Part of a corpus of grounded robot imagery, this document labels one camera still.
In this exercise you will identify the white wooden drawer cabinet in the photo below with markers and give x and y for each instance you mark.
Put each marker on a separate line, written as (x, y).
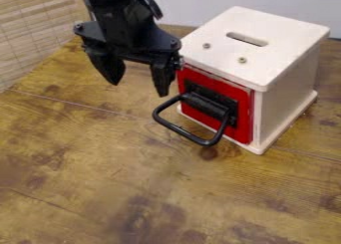
(258, 58)

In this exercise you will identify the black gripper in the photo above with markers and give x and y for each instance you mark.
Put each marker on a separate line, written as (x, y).
(124, 33)

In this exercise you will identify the black metal drawer handle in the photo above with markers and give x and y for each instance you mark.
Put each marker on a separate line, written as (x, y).
(201, 102)

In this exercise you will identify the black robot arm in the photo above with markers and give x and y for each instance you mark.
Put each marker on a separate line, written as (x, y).
(123, 34)

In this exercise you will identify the red wooden drawer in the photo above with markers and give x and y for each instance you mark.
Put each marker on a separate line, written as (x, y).
(230, 89)

